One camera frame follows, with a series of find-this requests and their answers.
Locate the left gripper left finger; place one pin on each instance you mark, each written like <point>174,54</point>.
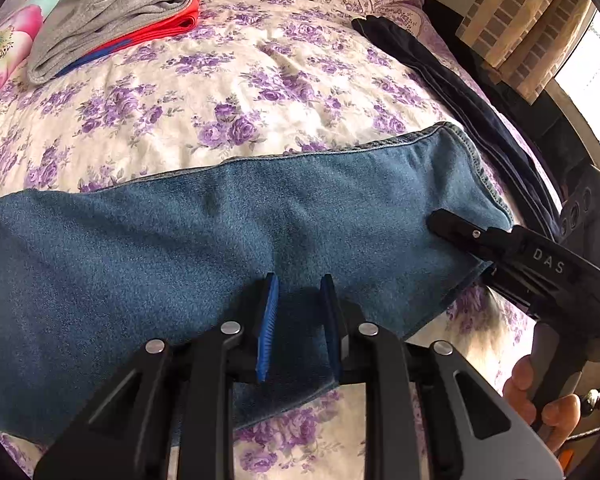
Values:
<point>125,431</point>

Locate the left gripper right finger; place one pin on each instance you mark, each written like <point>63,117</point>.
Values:
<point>429,413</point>

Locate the blue denim jeans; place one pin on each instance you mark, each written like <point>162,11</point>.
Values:
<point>86,279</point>

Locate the person's right hand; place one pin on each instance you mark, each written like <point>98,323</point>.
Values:
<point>561,415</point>

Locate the dark navy folded pants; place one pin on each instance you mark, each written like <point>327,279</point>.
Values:
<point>479,120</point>

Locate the beige checked curtain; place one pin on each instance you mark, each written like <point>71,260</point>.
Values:
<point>525,42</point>

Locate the purple floral bedsheet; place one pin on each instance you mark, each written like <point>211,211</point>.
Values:
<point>255,77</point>

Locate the red folded garment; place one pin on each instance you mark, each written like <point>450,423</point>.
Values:
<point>180,23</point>

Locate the grey folded sweatpants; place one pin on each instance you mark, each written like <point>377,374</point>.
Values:
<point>77,27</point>

